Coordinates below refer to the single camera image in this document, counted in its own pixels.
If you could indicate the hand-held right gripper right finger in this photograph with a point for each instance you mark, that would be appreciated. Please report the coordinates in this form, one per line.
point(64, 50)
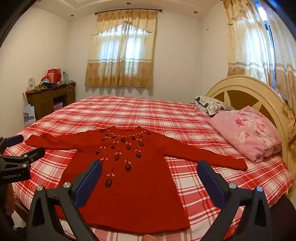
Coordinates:
point(211, 183)

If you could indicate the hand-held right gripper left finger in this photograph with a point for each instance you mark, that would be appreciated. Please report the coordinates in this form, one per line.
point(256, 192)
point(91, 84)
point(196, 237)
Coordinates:
point(89, 183)

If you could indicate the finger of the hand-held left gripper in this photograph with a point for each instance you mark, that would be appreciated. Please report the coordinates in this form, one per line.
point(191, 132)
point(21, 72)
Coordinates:
point(12, 141)
point(32, 154)

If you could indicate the red knitted sweater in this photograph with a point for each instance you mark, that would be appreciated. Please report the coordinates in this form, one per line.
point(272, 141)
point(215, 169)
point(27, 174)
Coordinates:
point(143, 185)

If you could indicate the person's left forearm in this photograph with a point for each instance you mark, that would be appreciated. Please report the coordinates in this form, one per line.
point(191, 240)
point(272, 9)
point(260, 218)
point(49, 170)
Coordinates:
point(9, 199)

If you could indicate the white paper bag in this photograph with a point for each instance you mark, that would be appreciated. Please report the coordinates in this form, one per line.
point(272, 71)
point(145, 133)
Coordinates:
point(29, 115)

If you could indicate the brown wooden desk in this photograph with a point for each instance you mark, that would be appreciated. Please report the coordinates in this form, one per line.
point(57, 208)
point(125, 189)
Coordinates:
point(44, 102)

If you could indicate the purple storage box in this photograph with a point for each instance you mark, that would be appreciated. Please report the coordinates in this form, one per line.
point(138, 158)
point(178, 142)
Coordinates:
point(58, 106)

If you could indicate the pink floral pillow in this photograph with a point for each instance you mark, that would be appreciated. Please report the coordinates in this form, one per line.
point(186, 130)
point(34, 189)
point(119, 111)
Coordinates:
point(245, 129)

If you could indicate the red bag on desk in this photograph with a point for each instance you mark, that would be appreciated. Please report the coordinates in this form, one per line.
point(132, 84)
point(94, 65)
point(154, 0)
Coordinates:
point(54, 75)

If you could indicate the grey patterned pillow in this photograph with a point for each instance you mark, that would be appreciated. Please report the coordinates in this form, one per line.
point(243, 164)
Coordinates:
point(210, 104)

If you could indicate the pale green bag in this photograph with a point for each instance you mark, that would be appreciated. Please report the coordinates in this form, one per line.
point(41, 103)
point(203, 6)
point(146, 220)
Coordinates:
point(64, 76)

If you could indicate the red plaid bedsheet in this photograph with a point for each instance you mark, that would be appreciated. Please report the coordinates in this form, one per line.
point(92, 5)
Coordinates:
point(150, 111)

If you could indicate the cream wooden headboard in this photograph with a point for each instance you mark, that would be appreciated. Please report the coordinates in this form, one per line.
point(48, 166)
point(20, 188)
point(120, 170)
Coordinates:
point(231, 81)

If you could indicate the beige floral window curtain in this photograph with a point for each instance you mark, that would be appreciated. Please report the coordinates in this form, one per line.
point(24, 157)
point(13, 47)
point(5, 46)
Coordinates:
point(120, 69)
point(285, 69)
point(245, 46)

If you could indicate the dark curtain rod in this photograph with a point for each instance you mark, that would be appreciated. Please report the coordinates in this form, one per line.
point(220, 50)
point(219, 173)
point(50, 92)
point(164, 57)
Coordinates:
point(127, 9)

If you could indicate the blue window frame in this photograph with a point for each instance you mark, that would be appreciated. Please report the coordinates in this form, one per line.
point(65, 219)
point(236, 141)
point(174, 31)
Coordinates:
point(271, 46)

